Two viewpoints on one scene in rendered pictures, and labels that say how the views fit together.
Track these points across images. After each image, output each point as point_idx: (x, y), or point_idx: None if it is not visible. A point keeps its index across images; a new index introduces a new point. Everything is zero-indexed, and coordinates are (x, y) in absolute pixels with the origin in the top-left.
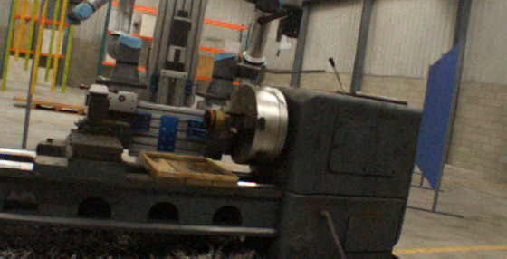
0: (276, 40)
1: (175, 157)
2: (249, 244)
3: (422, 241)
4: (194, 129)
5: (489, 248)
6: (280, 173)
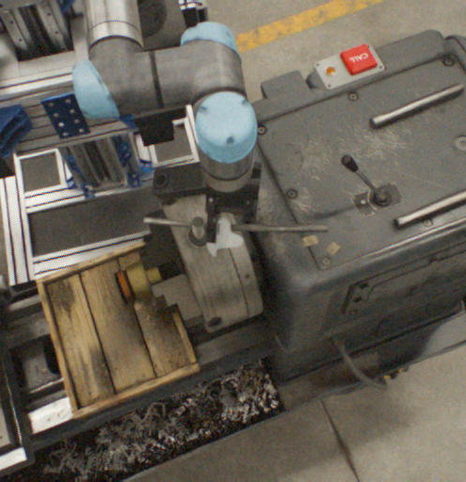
0: (208, 241)
1: (94, 264)
2: None
3: None
4: None
5: None
6: (265, 302)
